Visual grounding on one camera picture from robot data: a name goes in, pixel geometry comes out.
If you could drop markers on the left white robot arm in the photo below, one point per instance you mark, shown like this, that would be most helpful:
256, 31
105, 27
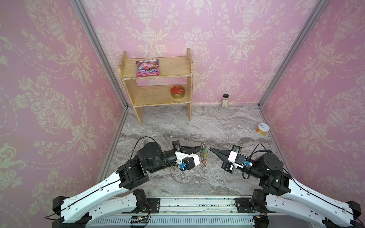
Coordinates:
119, 192

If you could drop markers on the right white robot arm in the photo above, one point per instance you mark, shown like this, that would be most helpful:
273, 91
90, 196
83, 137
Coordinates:
281, 192

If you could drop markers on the orange fruit can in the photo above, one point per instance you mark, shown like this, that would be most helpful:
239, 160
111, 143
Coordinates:
262, 129

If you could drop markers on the spice jar black lid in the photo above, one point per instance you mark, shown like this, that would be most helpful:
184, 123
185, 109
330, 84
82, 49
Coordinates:
225, 100

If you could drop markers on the red gold round tin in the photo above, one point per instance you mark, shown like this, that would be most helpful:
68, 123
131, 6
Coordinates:
177, 92

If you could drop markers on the wooden two-tier shelf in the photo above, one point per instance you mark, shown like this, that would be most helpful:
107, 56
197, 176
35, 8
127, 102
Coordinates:
157, 95

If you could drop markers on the pink snack bag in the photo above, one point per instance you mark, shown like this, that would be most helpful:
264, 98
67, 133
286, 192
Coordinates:
146, 68

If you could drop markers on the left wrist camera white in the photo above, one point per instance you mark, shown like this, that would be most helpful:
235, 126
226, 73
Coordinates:
187, 161

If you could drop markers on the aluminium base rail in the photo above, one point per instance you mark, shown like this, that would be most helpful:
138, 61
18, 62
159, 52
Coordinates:
199, 203

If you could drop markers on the aluminium corner post right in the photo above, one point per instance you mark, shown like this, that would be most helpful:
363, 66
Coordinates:
298, 42

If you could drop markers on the aluminium corner post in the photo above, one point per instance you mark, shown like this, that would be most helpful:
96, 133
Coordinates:
92, 35
298, 42

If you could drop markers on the aluminium corner post left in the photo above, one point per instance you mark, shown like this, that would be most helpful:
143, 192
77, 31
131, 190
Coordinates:
92, 35

